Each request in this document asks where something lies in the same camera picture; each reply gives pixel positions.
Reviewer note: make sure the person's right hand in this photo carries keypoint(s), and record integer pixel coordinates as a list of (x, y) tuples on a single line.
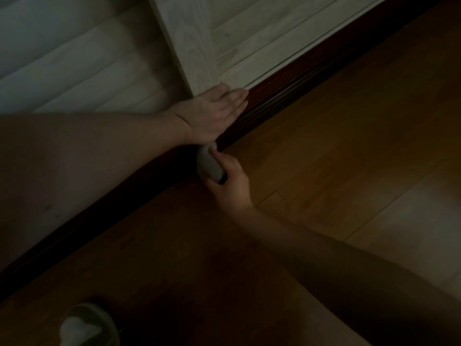
[(234, 190)]

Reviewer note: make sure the person's left forearm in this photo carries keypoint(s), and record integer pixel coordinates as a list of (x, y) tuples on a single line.
[(90, 158)]

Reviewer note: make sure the grey cleaning cloth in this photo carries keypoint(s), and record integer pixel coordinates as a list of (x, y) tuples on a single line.
[(209, 165)]

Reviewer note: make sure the person's right forearm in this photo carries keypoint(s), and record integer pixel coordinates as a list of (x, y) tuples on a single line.
[(342, 277)]

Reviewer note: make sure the person's left hand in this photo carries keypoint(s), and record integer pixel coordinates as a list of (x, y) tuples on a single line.
[(209, 115)]

